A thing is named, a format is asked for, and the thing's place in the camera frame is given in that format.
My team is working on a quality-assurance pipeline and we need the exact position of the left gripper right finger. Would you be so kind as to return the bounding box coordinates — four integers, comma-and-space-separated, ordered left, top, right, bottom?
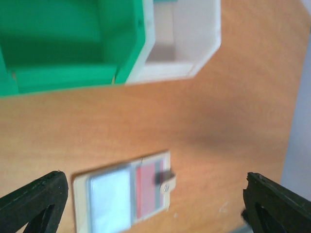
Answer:
241, 172, 311, 233

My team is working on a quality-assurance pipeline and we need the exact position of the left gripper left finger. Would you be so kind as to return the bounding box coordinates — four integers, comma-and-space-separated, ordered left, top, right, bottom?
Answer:
0, 171, 68, 233

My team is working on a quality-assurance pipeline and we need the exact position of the white card holder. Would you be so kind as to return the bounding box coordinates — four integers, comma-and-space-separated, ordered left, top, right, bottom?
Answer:
72, 151, 176, 233

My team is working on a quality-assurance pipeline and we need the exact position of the green two-compartment tray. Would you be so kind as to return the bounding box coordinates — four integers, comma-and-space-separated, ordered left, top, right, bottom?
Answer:
0, 0, 155, 97

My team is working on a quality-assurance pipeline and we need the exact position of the white translucent tray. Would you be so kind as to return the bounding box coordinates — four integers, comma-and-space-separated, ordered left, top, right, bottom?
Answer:
125, 0, 222, 84

